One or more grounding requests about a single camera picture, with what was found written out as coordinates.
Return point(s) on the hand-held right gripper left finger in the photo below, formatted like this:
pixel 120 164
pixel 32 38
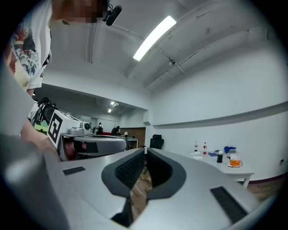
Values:
pixel 96 177

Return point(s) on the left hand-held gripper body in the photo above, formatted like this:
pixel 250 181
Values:
pixel 67 125

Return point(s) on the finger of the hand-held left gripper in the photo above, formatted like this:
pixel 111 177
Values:
pixel 108 144

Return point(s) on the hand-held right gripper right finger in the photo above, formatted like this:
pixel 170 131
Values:
pixel 193 193

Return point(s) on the person's left forearm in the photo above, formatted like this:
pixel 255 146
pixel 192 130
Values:
pixel 33 134

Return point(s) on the person's left hand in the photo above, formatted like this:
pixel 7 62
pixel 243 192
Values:
pixel 70 149

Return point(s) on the folded white paper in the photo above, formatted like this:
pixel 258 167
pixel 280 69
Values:
pixel 198 157

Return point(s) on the white table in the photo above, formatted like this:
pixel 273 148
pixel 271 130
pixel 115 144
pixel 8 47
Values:
pixel 225 169

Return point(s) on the white paper napkin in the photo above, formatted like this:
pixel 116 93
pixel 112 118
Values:
pixel 196 153

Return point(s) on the blue booklet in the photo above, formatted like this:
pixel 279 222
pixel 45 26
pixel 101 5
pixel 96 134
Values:
pixel 212 154

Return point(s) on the black jar white lid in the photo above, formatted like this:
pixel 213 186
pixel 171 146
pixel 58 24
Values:
pixel 219 156

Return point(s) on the clear bottle red drink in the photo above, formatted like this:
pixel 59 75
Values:
pixel 204 148

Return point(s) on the clear bottle dark drink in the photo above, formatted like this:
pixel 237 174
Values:
pixel 196 146

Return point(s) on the black office chair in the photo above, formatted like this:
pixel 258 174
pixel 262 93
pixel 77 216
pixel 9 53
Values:
pixel 156 142

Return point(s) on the orange tissue packet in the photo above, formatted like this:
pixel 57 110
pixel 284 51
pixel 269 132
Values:
pixel 235 162

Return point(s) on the blue cloth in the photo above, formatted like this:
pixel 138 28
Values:
pixel 229 149

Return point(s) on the person's white printed t-shirt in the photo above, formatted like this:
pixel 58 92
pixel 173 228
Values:
pixel 33 33

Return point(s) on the person's head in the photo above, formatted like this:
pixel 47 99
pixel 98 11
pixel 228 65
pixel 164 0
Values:
pixel 78 11

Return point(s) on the long ceiling light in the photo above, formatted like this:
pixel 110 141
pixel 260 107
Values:
pixel 154 38

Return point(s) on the wall socket with black plug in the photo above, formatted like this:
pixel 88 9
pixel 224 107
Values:
pixel 281 161

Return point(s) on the black head-mounted camera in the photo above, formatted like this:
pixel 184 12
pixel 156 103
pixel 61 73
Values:
pixel 113 15

